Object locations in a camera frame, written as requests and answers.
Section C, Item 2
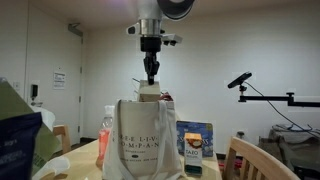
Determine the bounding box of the black camera on boom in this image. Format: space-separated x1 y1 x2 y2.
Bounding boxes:
227 72 252 89

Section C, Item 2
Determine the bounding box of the white paper wall notice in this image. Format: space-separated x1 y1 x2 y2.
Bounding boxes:
53 72 66 90

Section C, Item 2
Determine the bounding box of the wooden dining chair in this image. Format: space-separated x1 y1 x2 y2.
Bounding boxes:
222 137 300 180
53 125 71 154

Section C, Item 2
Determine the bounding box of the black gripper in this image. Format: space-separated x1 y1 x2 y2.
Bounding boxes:
140 37 161 85

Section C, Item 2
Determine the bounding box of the dark blue snack bag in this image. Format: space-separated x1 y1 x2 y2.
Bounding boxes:
0 113 42 180

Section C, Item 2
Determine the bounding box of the white entry door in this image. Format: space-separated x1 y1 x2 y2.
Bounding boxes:
27 4 82 144

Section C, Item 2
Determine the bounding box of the tan cardboard box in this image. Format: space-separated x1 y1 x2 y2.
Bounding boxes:
138 80 161 102

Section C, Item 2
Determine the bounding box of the pink liquid spray bottle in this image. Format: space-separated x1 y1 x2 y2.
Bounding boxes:
96 105 114 168

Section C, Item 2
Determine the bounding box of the orange white Tazo tea carton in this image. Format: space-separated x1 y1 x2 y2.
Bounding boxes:
184 133 202 176

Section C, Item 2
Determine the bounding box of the white canvas tote bag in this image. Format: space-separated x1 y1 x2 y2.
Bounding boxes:
102 100 182 180

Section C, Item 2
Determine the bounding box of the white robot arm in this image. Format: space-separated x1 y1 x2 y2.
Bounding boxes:
126 0 195 85

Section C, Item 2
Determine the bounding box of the blue white cocoa box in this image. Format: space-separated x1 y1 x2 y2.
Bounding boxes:
176 121 213 157

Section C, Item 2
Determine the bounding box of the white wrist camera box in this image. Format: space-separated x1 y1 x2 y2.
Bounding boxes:
161 34 183 46

